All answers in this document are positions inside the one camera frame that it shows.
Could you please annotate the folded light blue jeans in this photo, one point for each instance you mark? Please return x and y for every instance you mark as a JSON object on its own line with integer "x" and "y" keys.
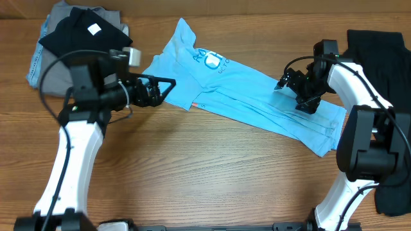
{"x": 34, "y": 71}

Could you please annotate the folded black shirt with tag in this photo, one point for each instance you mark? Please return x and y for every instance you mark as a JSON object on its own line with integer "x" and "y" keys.
{"x": 77, "y": 28}

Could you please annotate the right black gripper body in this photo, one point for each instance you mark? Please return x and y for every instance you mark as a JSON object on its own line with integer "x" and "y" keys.
{"x": 308, "y": 90}

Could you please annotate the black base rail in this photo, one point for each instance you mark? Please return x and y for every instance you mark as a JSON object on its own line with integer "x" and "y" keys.
{"x": 129, "y": 225}

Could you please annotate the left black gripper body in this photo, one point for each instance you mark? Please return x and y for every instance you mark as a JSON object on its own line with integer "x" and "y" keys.
{"x": 136, "y": 96}

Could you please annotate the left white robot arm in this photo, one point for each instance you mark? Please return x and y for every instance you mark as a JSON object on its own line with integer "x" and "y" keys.
{"x": 102, "y": 83}

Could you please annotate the light blue printed t-shirt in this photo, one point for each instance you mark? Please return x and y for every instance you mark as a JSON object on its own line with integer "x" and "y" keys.
{"x": 212, "y": 82}

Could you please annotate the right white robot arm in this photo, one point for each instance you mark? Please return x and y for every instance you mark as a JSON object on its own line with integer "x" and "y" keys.
{"x": 373, "y": 144}

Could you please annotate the folded grey garment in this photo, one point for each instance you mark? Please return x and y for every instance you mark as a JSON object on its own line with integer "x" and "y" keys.
{"x": 58, "y": 79}

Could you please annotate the black garment on right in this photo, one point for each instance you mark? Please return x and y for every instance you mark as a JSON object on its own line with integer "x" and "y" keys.
{"x": 386, "y": 64}

